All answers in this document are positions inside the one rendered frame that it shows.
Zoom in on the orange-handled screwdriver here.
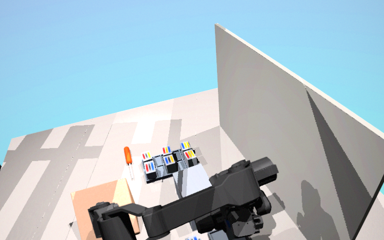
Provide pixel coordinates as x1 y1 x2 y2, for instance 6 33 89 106
124 147 134 178

